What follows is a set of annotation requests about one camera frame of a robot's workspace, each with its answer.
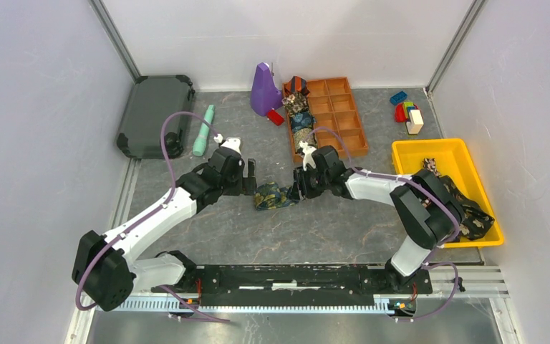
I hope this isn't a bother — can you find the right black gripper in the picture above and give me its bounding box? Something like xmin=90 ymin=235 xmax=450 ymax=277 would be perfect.
xmin=289 ymin=164 xmax=330 ymax=201

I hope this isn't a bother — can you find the navy yellow floral tie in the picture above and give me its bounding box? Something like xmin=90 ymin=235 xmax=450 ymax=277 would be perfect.
xmin=254 ymin=182 xmax=299 ymax=211

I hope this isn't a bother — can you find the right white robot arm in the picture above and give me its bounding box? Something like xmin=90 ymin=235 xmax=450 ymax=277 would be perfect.
xmin=289 ymin=141 xmax=464 ymax=292

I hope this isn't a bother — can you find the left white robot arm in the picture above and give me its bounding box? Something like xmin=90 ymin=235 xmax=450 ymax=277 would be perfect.
xmin=72 ymin=143 xmax=257 ymax=311

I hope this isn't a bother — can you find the olive gold rolled tie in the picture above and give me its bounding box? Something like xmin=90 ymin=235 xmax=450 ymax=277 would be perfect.
xmin=293 ymin=128 xmax=317 ymax=154

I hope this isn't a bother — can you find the mint green flashlight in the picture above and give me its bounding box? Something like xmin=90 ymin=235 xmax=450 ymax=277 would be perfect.
xmin=192 ymin=105 xmax=214 ymax=157

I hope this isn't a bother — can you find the red block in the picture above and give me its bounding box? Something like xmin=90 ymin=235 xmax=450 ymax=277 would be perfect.
xmin=266 ymin=110 xmax=285 ymax=126

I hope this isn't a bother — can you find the blue patterned rolled tie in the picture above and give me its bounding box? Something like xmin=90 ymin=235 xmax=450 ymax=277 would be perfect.
xmin=289 ymin=111 xmax=315 ymax=134

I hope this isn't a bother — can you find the purple metronome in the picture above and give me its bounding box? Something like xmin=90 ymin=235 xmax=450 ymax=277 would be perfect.
xmin=250 ymin=62 xmax=282 ymax=117

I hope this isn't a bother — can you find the brown floral rolled tie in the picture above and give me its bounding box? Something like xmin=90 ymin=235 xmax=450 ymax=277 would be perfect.
xmin=282 ymin=92 xmax=309 ymax=116

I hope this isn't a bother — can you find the orange navy striped rolled tie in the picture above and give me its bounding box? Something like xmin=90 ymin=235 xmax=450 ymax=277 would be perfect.
xmin=286 ymin=76 xmax=310 ymax=96

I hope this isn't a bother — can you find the dark green hard case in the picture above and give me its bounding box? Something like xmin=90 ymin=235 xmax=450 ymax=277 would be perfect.
xmin=115 ymin=75 xmax=195 ymax=159

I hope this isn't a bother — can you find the colourful toy block stack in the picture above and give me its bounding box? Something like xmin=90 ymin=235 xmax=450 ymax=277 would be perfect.
xmin=394 ymin=101 xmax=420 ymax=123

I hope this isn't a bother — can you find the pink floral dark tie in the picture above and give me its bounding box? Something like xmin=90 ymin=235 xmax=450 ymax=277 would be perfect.
xmin=423 ymin=158 xmax=442 ymax=177

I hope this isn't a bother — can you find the white toy block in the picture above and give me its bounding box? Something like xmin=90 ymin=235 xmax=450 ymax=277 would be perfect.
xmin=406 ymin=109 xmax=424 ymax=135

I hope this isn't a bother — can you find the blue toy brick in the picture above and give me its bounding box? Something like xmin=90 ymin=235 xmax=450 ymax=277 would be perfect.
xmin=390 ymin=91 xmax=407 ymax=106

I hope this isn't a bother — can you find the yellow plastic bin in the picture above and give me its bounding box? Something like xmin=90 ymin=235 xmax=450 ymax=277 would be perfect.
xmin=392 ymin=138 xmax=504 ymax=248

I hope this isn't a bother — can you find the black gold floral tie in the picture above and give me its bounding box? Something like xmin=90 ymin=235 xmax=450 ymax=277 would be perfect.
xmin=440 ymin=176 xmax=495 ymax=242

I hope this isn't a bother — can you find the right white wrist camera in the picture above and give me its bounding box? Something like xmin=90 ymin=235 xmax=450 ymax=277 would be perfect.
xmin=299 ymin=140 xmax=317 ymax=171

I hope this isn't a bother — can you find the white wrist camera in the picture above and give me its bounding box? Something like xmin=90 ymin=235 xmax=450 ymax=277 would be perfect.
xmin=213 ymin=134 xmax=241 ymax=154
xmin=299 ymin=140 xmax=317 ymax=171

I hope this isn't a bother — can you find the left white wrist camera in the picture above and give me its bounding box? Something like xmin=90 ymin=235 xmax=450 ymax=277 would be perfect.
xmin=213 ymin=134 xmax=241 ymax=154

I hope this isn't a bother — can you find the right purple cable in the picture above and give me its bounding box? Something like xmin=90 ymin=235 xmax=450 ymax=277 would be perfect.
xmin=303 ymin=126 xmax=461 ymax=323

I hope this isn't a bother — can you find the purple cable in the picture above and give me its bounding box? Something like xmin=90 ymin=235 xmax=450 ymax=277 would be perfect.
xmin=303 ymin=126 xmax=461 ymax=323
xmin=74 ymin=112 xmax=231 ymax=325

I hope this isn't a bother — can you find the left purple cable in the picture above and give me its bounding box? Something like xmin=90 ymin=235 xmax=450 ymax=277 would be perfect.
xmin=74 ymin=112 xmax=231 ymax=325

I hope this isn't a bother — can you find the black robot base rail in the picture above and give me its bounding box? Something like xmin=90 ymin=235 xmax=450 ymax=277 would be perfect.
xmin=171 ymin=264 xmax=433 ymax=307

